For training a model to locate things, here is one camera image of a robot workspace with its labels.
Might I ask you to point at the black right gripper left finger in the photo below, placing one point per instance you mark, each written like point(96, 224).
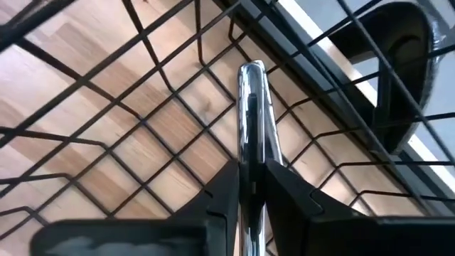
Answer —
point(220, 199)

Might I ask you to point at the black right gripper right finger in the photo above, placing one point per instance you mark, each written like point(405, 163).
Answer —
point(288, 199)

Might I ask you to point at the steel table knife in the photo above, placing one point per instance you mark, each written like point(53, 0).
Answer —
point(252, 106)

